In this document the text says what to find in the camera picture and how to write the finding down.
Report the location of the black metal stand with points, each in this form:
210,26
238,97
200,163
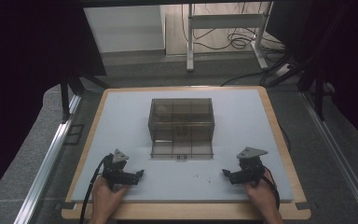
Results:
66,93
318,90

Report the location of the transparent brown drawer box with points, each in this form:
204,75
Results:
181,124

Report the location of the white power strip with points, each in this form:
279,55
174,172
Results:
283,70

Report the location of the wooden table board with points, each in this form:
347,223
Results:
199,210

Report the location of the aluminium rail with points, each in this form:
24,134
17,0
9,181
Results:
338,149
46,165

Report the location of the person's left hand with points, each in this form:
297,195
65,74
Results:
105,200

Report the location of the person's right hand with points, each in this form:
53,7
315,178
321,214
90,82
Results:
265,202

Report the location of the white metal desk frame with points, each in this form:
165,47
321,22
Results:
227,21

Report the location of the white foam mat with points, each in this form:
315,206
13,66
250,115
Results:
236,124

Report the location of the white panel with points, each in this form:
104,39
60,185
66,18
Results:
124,29

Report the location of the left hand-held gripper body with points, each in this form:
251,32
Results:
118,175

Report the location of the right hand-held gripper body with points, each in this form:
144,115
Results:
250,172

